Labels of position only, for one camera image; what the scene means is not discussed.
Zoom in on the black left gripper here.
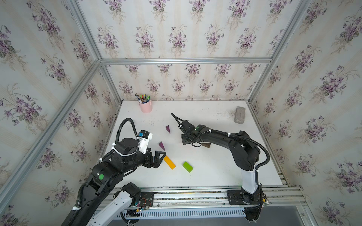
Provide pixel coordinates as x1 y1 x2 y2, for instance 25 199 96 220
122 145 166 174

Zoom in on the purple triangle block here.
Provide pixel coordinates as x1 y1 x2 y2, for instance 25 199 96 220
166 125 171 134
159 142 166 151

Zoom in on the green rectangular block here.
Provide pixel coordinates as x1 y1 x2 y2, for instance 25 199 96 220
183 162 193 173

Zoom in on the brown triangle block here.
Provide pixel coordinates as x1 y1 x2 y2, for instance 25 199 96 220
201 143 211 148

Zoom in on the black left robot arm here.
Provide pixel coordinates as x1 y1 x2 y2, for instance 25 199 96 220
63 118 166 226

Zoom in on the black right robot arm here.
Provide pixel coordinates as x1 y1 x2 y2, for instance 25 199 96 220
171 113 271 206

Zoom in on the yellow rectangular block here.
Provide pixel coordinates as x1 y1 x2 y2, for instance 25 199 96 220
163 156 176 170

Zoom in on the pink pen cup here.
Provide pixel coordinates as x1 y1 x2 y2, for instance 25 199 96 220
139 100 153 114

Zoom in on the colourful pens bundle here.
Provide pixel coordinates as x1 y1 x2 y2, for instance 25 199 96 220
135 94 151 104

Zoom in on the grey rectangular stone block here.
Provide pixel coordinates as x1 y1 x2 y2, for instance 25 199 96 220
234 106 246 124

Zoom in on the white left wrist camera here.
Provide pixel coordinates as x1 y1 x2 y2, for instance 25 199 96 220
138 130 153 154

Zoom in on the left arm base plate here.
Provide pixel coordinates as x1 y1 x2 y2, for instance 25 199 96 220
129 192 155 210

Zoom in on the aluminium mounting rail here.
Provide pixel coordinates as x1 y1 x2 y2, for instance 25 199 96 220
72 185 307 211

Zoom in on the white slotted cable duct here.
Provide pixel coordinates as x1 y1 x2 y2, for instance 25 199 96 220
125 207 246 220

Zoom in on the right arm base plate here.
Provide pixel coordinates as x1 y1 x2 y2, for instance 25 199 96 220
227 189 266 205

